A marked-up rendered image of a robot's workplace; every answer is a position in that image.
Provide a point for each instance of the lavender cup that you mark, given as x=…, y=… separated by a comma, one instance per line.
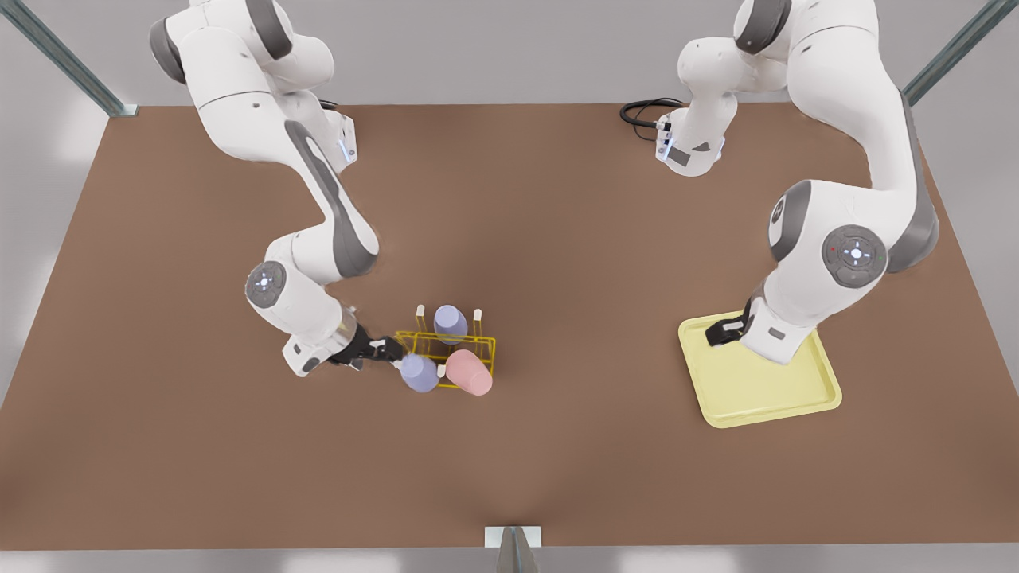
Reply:
x=419, y=372
x=450, y=322

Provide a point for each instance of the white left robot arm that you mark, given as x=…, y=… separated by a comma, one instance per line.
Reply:
x=844, y=231

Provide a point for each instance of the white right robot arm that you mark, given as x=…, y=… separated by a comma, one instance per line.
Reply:
x=239, y=111

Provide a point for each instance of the pale yellow tray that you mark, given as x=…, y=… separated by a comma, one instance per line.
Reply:
x=756, y=382

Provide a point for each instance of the pink cup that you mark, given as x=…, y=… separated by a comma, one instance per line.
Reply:
x=470, y=372

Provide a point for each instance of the silver frame post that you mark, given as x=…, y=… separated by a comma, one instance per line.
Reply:
x=68, y=60
x=951, y=48
x=516, y=549

